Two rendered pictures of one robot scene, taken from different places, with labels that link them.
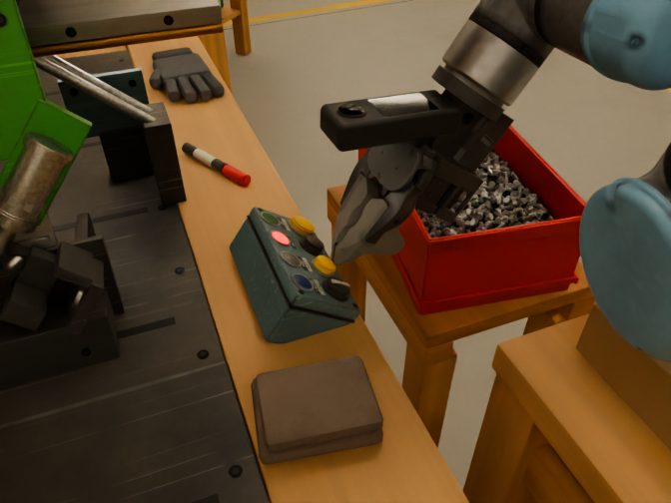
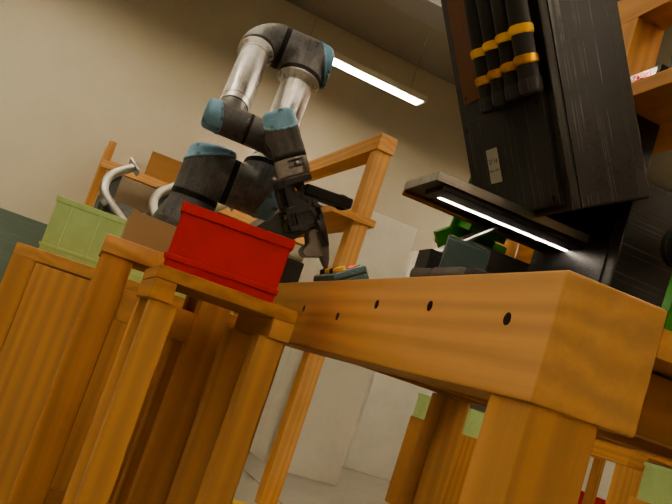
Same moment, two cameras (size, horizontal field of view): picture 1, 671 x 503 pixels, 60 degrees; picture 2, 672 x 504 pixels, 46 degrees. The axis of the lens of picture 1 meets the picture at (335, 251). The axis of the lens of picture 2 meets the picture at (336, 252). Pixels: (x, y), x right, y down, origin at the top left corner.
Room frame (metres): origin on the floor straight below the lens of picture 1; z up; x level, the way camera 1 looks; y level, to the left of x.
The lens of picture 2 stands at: (2.19, 0.18, 0.71)
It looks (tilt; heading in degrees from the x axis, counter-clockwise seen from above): 8 degrees up; 185
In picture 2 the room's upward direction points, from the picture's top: 18 degrees clockwise
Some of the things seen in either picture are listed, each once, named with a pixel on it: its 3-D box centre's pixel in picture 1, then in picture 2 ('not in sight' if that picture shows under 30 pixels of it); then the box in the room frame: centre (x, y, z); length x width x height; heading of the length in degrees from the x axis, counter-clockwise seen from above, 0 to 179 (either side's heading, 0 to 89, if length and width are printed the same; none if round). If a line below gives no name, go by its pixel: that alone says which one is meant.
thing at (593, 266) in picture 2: not in sight; (602, 279); (0.56, 0.56, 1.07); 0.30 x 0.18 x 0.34; 21
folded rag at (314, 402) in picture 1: (315, 404); not in sight; (0.28, 0.02, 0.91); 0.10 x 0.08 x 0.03; 101
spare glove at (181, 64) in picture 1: (179, 75); (463, 283); (0.95, 0.27, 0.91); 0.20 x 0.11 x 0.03; 25
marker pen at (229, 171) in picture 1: (215, 163); not in sight; (0.67, 0.16, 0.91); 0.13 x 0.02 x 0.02; 48
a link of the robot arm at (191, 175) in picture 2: not in sight; (207, 171); (0.32, -0.37, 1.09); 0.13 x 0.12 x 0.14; 106
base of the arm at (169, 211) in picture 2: not in sight; (187, 213); (0.32, -0.38, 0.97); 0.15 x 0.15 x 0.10
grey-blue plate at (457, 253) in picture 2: (114, 128); (459, 276); (0.65, 0.28, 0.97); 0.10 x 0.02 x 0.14; 111
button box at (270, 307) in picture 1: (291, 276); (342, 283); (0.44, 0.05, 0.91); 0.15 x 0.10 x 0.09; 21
